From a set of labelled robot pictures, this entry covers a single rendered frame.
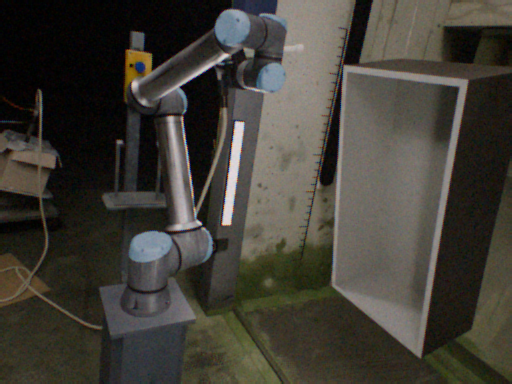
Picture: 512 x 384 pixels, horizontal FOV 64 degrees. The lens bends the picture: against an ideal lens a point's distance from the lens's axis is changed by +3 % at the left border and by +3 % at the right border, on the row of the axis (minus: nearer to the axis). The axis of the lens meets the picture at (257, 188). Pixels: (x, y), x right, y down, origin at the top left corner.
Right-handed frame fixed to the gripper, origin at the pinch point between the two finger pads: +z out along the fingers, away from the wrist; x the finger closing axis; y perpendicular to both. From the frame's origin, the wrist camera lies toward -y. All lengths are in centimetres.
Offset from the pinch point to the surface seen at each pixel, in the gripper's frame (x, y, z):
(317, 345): 51, 167, 2
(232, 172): 27, 65, 50
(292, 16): 69, -14, 50
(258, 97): 47, 26, 52
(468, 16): 185, -8, 27
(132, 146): -20, 47, 76
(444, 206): 58, 52, -60
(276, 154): 57, 61, 51
